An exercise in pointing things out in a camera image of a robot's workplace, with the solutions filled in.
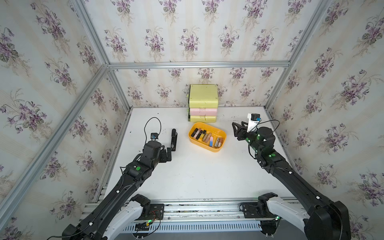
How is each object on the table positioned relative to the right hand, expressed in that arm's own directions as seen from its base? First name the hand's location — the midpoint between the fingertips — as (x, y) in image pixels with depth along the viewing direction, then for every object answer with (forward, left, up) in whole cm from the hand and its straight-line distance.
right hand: (239, 123), depth 77 cm
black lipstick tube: (+11, +24, -25) cm, 36 cm away
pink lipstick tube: (+10, +22, -25) cm, 34 cm away
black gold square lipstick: (+8, +18, -24) cm, 31 cm away
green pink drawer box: (+21, +18, -6) cm, 28 cm away
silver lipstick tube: (+3, +8, -24) cm, 26 cm away
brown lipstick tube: (+7, +16, -25) cm, 30 cm away
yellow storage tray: (+12, +8, -25) cm, 28 cm away
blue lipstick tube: (+4, +12, -24) cm, 27 cm away
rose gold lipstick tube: (+7, +14, -24) cm, 29 cm away
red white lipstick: (+2, +7, -24) cm, 25 cm away
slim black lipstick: (+8, +20, -24) cm, 32 cm away
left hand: (-11, +39, -10) cm, 42 cm away
